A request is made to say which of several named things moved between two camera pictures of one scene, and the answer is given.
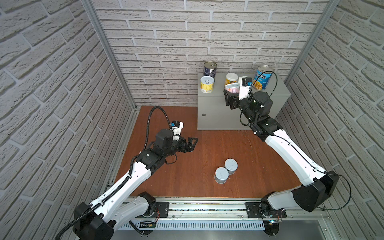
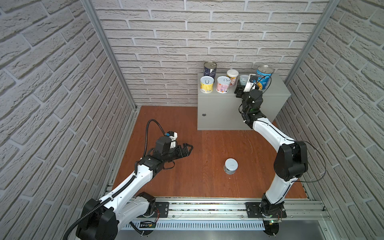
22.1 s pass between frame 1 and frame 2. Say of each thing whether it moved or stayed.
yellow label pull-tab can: stayed
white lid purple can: moved
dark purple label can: stayed
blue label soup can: stayed
